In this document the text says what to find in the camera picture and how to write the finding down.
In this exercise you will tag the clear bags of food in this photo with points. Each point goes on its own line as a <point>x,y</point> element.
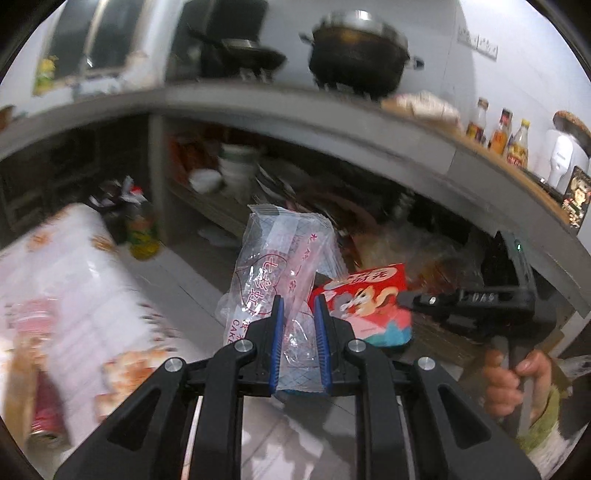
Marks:
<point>415,249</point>

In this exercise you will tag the dark printed box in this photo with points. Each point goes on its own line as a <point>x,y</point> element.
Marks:
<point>577,198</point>

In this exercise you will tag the beige kitchen cloth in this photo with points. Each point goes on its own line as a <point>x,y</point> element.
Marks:
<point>425,108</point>

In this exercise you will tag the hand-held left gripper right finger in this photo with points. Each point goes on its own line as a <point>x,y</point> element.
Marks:
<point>323,348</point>

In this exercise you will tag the white wall socket strip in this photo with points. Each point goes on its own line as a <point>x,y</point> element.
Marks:
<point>478,44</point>

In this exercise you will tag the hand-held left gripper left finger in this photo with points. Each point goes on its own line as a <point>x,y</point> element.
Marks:
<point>276,344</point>

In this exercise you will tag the brown round tray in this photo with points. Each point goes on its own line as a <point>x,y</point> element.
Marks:
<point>572,122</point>

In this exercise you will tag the orange snack packets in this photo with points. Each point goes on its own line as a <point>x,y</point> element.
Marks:
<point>191,154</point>

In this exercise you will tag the white bowl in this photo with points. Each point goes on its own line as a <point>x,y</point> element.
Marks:
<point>205,181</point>

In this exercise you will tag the dark window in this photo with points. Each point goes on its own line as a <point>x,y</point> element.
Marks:
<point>106,32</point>

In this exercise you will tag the black cooking pot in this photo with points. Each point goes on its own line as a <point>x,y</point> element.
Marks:
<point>355,69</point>

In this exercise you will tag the metal pot lid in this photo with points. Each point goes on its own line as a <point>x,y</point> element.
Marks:
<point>360,21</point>

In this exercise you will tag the stack of plates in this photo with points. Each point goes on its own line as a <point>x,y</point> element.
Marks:
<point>277,182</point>

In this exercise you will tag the red cartoon snack packet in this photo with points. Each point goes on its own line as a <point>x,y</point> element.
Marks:
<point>364,300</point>

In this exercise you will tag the black frying pan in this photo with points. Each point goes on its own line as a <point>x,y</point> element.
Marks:
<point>249,53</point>

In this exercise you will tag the yellow-green dish soap bottle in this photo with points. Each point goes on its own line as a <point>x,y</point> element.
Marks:
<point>46,76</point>

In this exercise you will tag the yellow cooking oil bottle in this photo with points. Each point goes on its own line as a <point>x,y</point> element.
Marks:
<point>518,147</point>

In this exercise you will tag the white kitchen appliance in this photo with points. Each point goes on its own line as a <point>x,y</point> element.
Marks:
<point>565,161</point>

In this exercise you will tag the floral plastic tablecloth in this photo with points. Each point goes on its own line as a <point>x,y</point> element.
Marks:
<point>83,286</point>

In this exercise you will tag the stack of white bowls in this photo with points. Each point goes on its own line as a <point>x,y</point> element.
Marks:
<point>238,170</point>

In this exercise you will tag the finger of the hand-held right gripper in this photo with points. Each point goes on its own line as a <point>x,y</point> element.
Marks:
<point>429,301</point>

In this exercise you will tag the person's right hand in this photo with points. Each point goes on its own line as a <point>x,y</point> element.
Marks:
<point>498,387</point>

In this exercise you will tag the green bottle with red cap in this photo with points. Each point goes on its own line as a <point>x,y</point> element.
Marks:
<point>143,230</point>

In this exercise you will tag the brown metal basin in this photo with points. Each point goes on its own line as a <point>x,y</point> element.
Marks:
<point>7,117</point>

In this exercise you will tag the red drink can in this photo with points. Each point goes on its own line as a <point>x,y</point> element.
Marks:
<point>46,406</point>

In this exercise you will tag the clear red-printed plastic wrapper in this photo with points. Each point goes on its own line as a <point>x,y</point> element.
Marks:
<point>268,258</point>

